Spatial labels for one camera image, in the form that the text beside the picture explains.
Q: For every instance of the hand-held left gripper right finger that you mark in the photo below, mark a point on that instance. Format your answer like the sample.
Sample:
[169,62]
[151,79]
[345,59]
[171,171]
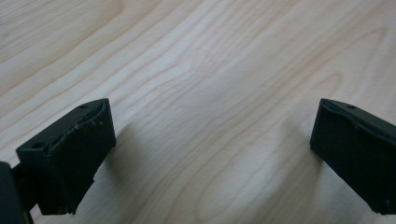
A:
[358,155]

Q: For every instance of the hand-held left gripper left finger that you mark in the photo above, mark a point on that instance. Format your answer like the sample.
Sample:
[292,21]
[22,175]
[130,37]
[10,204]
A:
[71,155]

